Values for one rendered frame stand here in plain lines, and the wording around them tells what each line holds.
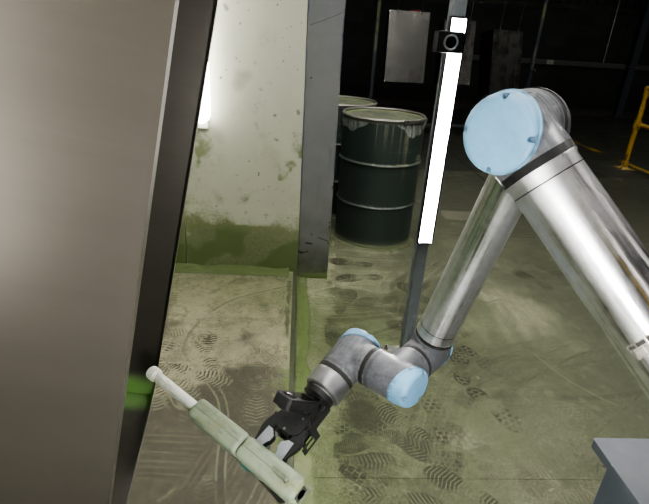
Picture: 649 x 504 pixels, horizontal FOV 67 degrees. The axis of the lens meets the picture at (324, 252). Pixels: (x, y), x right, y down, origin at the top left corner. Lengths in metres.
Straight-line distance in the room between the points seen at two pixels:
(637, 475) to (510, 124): 0.72
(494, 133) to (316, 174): 2.02
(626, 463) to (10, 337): 1.05
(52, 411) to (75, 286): 0.17
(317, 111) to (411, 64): 4.96
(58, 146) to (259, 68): 2.18
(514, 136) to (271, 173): 2.09
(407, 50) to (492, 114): 6.80
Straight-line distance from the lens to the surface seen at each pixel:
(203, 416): 1.10
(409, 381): 1.05
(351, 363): 1.10
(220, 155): 2.73
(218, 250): 2.92
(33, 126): 0.51
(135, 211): 0.51
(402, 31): 7.56
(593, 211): 0.77
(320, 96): 2.65
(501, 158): 0.76
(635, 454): 1.21
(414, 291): 2.12
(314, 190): 2.75
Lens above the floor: 1.36
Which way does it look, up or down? 24 degrees down
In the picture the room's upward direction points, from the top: 4 degrees clockwise
